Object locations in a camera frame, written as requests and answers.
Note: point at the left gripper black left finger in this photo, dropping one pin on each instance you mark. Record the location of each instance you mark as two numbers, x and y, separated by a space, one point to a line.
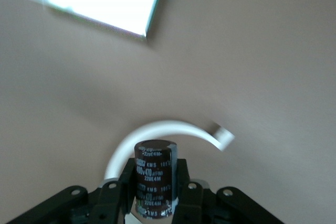
110 203

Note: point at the white curved plastic clamp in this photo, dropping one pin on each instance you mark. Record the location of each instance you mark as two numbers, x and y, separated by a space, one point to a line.
162 127

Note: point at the brown electrolytic capacitor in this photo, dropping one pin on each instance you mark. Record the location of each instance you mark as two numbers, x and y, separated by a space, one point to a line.
155 171

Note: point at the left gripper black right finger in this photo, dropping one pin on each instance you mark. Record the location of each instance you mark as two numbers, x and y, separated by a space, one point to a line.
194 203

